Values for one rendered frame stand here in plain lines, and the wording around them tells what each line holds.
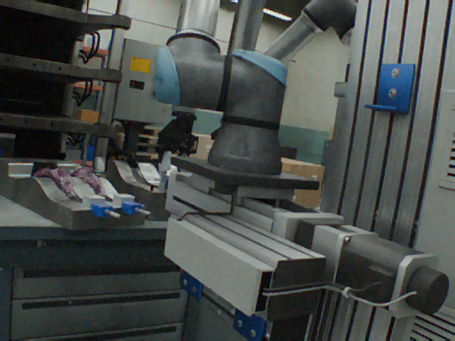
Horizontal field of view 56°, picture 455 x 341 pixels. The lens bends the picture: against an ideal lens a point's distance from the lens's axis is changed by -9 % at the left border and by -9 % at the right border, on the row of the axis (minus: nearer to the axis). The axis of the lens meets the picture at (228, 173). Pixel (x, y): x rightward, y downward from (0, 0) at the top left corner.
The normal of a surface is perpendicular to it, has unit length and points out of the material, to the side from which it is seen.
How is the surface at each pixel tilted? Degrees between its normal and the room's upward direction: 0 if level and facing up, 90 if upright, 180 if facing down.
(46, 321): 90
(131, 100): 90
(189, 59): 62
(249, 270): 90
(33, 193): 90
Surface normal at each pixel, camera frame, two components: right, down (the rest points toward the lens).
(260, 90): 0.14, 0.12
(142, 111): 0.58, 0.18
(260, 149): 0.33, -0.16
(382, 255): -0.48, -0.74
